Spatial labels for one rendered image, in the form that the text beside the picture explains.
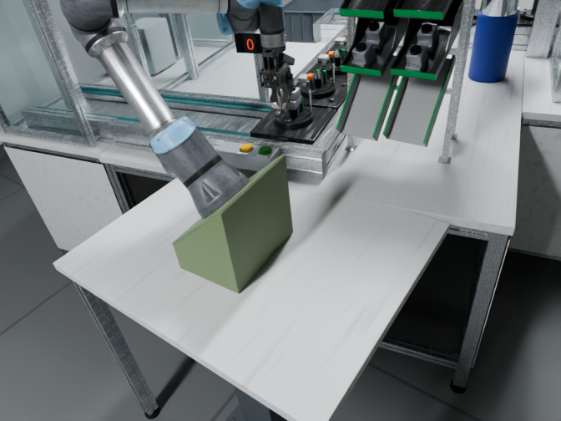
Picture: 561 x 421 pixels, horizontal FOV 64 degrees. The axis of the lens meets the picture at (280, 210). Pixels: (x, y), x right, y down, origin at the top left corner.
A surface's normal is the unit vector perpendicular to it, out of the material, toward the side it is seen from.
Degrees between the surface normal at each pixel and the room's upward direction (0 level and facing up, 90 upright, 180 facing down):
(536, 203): 90
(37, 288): 0
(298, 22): 90
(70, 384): 0
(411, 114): 45
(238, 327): 0
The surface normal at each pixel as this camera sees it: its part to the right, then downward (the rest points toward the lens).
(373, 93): -0.46, -0.17
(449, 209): -0.10, -0.79
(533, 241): -0.40, 0.59
